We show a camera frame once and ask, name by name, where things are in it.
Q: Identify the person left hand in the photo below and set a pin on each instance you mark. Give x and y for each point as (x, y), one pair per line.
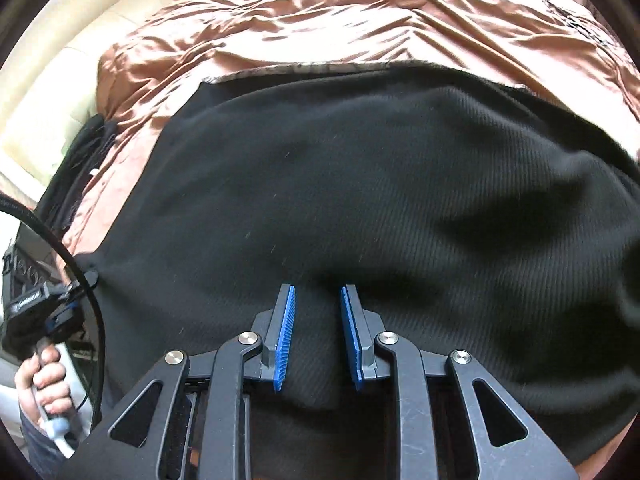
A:
(41, 386)

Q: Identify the folded black clothes stack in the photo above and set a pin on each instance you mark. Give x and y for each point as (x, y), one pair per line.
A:
(60, 200)

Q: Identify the cream padded headboard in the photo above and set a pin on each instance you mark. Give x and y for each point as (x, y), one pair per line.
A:
(48, 84)

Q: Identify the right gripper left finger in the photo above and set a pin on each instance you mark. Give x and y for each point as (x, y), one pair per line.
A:
(189, 416)

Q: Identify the black pants with print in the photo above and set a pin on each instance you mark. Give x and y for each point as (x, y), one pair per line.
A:
(467, 214)

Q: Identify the brown bed blanket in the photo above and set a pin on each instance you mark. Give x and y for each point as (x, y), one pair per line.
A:
(556, 48)

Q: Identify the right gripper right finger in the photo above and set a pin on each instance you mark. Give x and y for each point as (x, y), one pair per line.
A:
(445, 417)

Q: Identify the person left forearm sleeve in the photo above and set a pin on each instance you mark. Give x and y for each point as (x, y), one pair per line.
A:
(43, 454)

